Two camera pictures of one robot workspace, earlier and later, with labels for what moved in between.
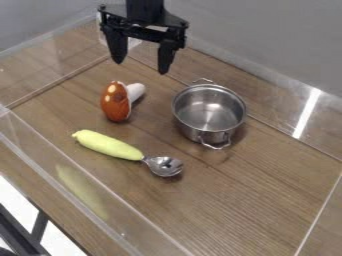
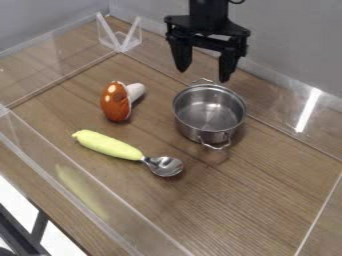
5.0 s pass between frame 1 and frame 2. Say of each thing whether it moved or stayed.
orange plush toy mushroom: stayed
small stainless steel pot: stayed
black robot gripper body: moved
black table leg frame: stayed
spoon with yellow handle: stayed
